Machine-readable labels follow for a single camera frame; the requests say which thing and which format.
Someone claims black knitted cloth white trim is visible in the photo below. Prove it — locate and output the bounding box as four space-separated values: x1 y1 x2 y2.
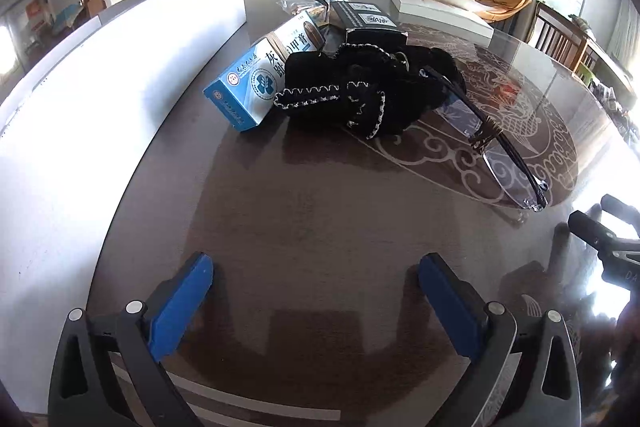
274 42 468 142

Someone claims wooden chair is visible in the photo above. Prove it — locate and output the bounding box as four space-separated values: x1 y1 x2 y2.
529 1 602 74

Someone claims clear plastic bag of items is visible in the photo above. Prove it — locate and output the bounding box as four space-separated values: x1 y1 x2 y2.
277 0 347 16

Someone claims rimless eyeglasses dark frame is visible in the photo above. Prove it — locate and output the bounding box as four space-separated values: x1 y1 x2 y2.
422 66 551 212

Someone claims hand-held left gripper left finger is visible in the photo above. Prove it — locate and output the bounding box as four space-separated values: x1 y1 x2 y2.
47 251 215 427

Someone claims white sheer curtain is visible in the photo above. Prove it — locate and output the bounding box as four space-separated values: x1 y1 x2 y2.
606 0 640 60

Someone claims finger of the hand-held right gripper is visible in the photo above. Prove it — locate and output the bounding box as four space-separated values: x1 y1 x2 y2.
600 194 640 238
568 210 640 262

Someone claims blue and white medicine box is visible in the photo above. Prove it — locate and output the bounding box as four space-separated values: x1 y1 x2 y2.
202 14 328 134

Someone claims white flat box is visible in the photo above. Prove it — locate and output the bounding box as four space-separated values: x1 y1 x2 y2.
390 0 495 42

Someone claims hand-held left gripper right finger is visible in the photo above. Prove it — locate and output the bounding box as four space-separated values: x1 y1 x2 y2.
418 253 582 427

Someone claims cluttered wooden sideboard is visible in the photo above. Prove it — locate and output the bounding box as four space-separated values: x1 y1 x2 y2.
570 14 640 112

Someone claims black box with white labels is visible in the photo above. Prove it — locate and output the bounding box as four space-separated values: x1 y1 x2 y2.
331 0 409 55

